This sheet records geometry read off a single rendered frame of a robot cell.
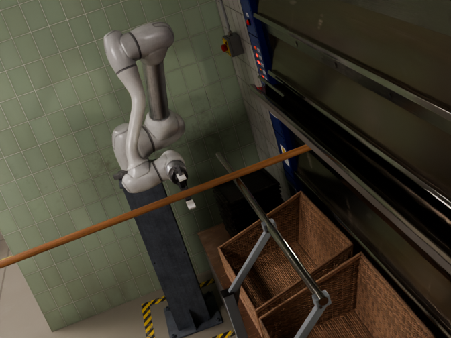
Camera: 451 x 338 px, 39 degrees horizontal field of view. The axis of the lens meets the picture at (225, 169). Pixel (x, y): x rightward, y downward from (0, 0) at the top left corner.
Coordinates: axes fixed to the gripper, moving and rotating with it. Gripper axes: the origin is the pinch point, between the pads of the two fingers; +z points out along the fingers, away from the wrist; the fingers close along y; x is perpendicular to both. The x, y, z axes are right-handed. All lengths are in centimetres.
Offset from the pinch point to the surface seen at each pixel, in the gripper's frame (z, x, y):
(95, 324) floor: -109, 75, 119
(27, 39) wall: -120, 46, -58
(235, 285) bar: 41.2, -3.4, 21.8
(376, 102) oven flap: 65, -59, -39
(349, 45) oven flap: 59, -57, -57
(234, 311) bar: 42, 0, 32
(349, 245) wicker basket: 27, -53, 34
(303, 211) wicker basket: -22, -51, 42
